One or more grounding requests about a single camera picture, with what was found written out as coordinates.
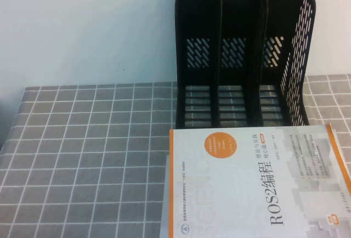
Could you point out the white orange ROS2 book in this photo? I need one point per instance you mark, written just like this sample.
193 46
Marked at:
246 183

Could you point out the black plastic book stand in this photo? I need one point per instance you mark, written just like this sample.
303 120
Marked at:
200 16

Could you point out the white car suspension book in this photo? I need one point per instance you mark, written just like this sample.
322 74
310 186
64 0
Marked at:
164 208

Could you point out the grey checked tablecloth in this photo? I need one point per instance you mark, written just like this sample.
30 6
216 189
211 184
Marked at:
82 153

